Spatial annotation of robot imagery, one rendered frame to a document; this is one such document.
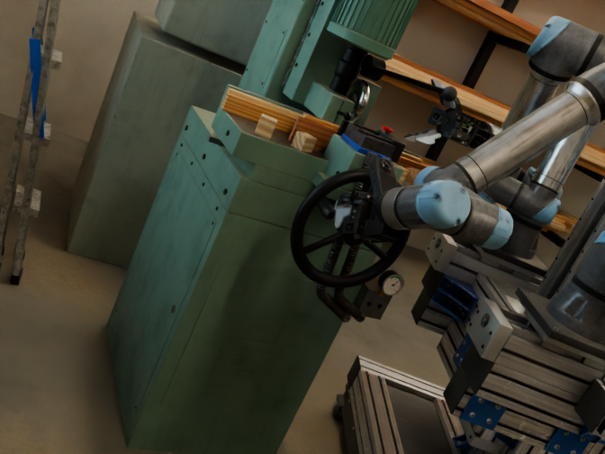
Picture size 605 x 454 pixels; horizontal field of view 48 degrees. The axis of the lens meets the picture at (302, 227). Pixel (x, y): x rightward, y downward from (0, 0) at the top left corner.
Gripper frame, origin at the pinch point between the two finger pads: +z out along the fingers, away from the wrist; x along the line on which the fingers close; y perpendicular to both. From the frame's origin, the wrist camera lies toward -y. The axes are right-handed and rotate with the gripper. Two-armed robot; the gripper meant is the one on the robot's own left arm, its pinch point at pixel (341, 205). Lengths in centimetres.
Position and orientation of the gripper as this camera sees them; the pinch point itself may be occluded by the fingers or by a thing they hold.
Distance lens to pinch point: 137.9
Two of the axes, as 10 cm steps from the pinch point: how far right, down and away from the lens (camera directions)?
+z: -4.6, 0.4, 8.9
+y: -2.2, 9.6, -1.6
